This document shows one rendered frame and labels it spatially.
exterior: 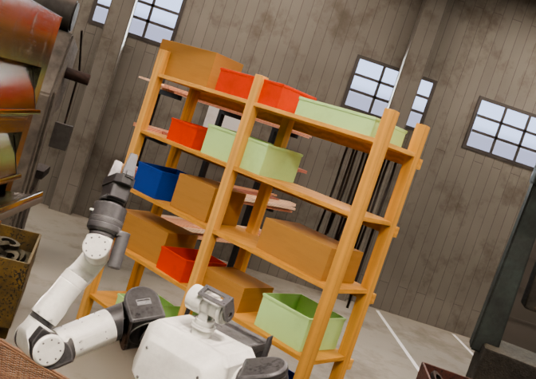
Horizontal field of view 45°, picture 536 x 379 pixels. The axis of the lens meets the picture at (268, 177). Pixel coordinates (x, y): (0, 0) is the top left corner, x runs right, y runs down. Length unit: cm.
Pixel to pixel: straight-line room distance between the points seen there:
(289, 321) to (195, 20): 571
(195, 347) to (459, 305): 830
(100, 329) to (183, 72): 351
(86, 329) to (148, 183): 336
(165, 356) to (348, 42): 773
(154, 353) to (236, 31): 757
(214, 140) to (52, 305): 311
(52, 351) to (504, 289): 567
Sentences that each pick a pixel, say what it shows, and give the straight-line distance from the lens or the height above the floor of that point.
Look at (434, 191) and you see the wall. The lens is 936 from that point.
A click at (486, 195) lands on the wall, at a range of 960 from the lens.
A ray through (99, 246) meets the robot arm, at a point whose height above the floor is 154.
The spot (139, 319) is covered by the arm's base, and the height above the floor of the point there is 137.
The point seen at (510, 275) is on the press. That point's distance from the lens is 688.
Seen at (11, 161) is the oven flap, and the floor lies 151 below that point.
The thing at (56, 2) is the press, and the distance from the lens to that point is 655.
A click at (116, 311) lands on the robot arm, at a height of 136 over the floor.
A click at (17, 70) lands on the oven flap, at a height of 186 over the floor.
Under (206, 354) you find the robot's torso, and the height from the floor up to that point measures 138.
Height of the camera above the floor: 194
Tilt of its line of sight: 4 degrees down
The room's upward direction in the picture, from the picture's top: 18 degrees clockwise
